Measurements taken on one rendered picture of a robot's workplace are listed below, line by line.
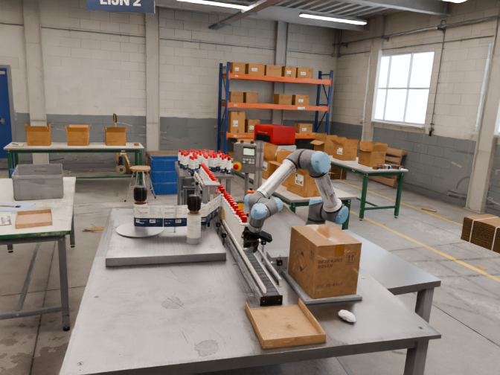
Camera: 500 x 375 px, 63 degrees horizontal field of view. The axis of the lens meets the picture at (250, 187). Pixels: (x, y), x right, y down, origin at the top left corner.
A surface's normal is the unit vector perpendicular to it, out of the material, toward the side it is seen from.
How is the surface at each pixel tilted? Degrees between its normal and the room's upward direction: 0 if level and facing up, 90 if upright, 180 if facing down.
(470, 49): 90
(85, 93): 90
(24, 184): 90
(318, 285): 90
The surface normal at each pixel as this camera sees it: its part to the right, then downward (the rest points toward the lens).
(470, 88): -0.93, 0.04
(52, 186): 0.42, 0.22
